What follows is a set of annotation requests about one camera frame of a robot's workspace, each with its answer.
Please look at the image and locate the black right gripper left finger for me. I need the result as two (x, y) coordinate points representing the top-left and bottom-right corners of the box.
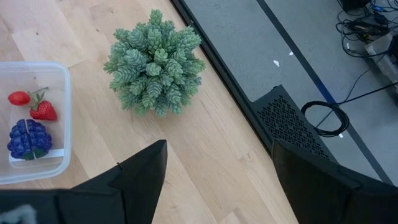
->
(55, 139), (168, 224)

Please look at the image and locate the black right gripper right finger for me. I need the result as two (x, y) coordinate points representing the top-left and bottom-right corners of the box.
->
(272, 139), (398, 224)

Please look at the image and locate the purple toy grape bunch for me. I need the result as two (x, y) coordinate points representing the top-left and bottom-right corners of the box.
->
(6, 118), (53, 161)

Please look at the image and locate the red toy strawberry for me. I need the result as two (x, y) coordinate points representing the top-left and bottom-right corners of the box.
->
(29, 91), (58, 121)

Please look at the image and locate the red toy cherry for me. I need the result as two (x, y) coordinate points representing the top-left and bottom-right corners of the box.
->
(7, 86), (50, 106)

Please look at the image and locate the clear plastic tupperware container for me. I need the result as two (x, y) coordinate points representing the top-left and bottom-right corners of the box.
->
(0, 61), (72, 185)

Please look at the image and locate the black perforated metal box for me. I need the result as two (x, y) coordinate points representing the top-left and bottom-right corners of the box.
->
(251, 84), (340, 164)

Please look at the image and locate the green artificial succulent plant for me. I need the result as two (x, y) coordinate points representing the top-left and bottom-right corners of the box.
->
(103, 9), (206, 118)

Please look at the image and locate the grey computer stand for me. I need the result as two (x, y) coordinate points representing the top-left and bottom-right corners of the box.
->
(364, 30), (398, 83)

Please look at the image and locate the coiled black cable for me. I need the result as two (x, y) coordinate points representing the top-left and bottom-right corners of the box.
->
(300, 81), (398, 138)

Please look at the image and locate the black cable tangle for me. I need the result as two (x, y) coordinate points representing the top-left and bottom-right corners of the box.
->
(335, 6), (398, 60)

